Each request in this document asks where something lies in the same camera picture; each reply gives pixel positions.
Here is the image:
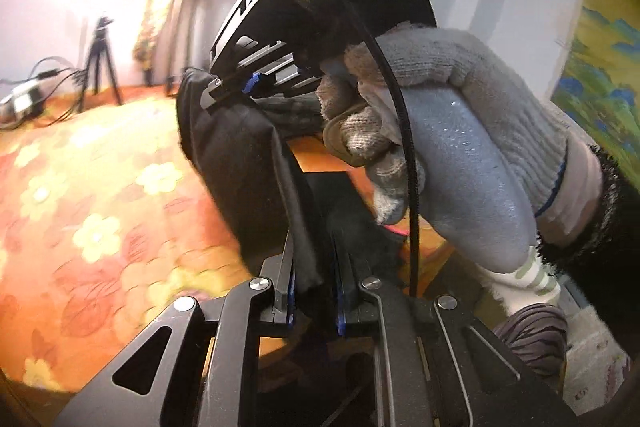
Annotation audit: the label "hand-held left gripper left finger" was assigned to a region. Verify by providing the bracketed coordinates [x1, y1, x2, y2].
[52, 232, 297, 427]

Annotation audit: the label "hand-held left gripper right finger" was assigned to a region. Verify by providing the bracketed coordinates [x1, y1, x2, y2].
[332, 232, 576, 427]

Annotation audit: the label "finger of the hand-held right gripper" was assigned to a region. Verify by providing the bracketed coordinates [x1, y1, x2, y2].
[202, 38, 321, 110]

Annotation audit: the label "black pants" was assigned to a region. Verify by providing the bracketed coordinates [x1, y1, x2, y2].
[176, 67, 403, 303]

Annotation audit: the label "person's right forearm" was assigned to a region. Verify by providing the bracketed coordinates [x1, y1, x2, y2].
[537, 144, 640, 298]

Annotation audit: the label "grey folded pants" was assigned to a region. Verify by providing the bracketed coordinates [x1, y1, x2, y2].
[257, 99, 328, 138]

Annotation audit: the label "person's right hand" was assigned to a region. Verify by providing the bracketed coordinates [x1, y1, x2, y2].
[316, 23, 603, 249]

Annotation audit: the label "floral hanging cloth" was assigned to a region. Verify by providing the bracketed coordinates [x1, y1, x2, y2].
[132, 0, 171, 74]

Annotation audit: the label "small black tripod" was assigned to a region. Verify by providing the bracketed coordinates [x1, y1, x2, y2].
[77, 14, 123, 110]

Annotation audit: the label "grey ribbed cloth roll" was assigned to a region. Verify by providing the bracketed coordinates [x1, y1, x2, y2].
[492, 303, 569, 379]

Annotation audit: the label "orange floral bed sheet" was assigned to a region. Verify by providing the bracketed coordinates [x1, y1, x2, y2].
[0, 82, 483, 413]

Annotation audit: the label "white power strip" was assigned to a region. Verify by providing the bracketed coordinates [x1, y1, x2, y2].
[0, 79, 46, 122]

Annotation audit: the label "colourful landscape painting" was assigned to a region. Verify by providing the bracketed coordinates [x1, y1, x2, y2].
[550, 0, 640, 172]

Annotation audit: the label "black braided cable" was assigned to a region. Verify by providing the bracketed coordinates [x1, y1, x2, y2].
[327, 0, 423, 300]

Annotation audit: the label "power strip with cables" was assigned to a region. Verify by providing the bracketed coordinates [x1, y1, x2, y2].
[0, 57, 97, 128]

